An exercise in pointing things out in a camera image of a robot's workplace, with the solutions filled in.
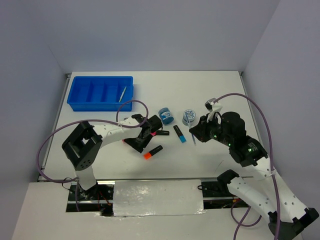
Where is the blue slime jar upright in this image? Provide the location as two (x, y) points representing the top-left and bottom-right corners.
(182, 109), (196, 126)

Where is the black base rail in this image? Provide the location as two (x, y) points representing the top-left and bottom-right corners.
(62, 181), (240, 217)

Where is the silver foil plate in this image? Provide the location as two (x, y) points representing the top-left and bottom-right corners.
(112, 179), (205, 217)

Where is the blue slime jar lying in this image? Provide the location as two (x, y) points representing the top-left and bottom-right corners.
(158, 107), (174, 126)

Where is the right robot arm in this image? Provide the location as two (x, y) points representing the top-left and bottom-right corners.
(189, 111), (320, 240)

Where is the pink black highlighter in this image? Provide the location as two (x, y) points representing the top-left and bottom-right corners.
(151, 130), (170, 136)

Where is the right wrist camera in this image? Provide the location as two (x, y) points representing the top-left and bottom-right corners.
(205, 98), (223, 123)

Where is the orange black highlighter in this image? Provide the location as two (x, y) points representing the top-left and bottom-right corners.
(143, 145), (163, 160)

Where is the green thin pen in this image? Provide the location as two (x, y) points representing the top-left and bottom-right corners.
(118, 86), (127, 103)

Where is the blue compartment tray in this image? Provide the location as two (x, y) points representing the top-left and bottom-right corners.
(67, 76), (134, 112)

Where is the blue thin pen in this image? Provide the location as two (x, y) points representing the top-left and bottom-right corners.
(185, 113), (197, 146)

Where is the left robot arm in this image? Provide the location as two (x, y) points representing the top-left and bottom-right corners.
(62, 114), (163, 200)

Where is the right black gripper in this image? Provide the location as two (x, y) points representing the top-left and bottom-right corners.
(189, 112), (233, 146)

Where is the blue black highlighter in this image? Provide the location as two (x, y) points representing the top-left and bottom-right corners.
(173, 125), (187, 143)

